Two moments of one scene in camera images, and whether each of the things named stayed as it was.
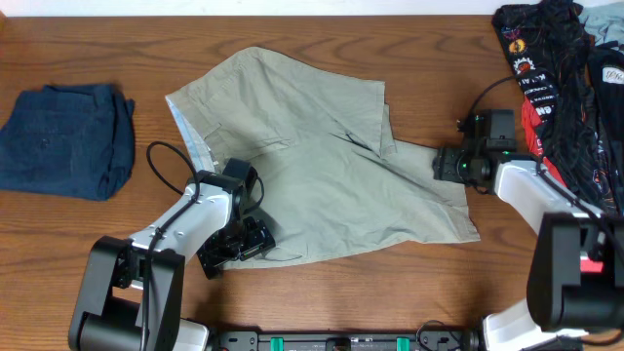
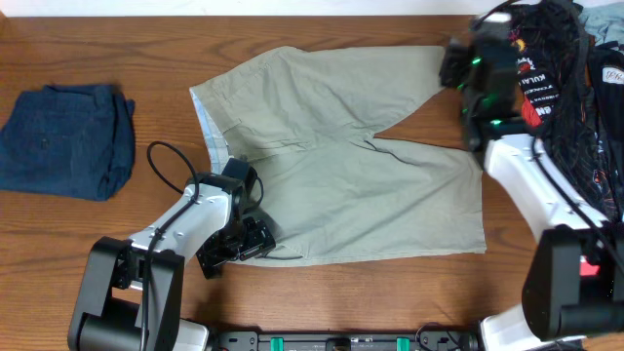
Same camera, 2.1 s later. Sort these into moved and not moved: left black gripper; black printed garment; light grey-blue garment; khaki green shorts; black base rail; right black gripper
Moved: right black gripper; khaki green shorts
Not moved: black base rail; light grey-blue garment; left black gripper; black printed garment
